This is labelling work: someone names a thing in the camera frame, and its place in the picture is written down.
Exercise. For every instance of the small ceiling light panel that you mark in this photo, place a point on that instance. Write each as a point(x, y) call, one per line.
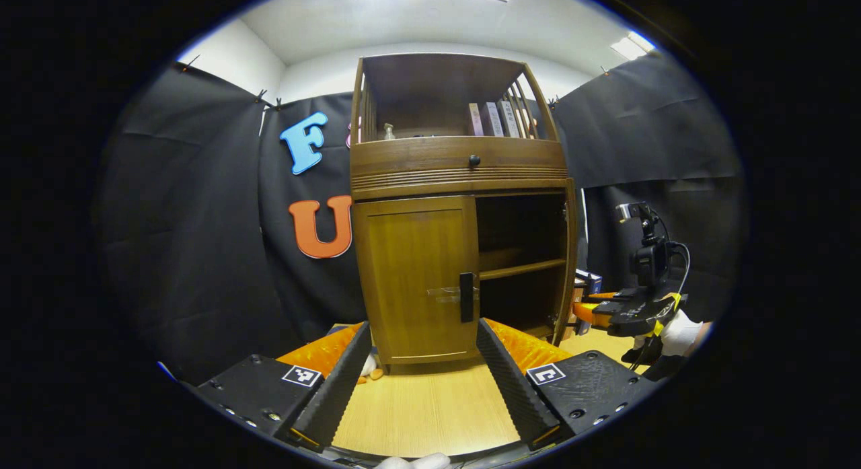
point(632, 45)

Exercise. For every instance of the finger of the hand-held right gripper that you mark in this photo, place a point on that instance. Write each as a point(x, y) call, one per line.
point(602, 297)
point(590, 313)

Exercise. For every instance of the wooden double-door shoe cabinet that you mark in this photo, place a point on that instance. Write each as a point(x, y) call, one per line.
point(521, 268)

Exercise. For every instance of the wooden shoe cabinet door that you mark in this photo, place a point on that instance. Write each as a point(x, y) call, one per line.
point(410, 274)
point(567, 267)

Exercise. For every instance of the grey book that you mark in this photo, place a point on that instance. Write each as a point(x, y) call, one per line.
point(493, 120)

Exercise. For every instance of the wooden cabinet drawer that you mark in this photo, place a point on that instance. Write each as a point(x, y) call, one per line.
point(417, 156)

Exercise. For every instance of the black backdrop cloth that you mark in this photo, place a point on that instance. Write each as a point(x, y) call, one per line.
point(202, 220)

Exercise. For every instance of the small pump bottle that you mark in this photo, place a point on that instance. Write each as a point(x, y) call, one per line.
point(389, 132)

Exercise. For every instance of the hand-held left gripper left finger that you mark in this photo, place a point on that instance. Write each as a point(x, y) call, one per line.
point(340, 388)

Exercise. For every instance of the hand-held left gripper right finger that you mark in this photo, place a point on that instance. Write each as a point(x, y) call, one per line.
point(511, 388)

